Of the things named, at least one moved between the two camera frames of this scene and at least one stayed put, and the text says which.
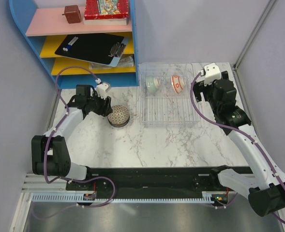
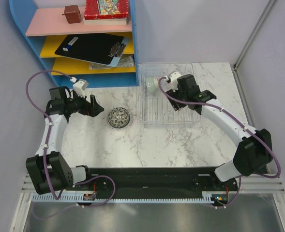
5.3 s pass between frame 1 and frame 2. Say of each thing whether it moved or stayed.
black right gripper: moved
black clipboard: stayed
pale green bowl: stayed
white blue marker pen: stayed
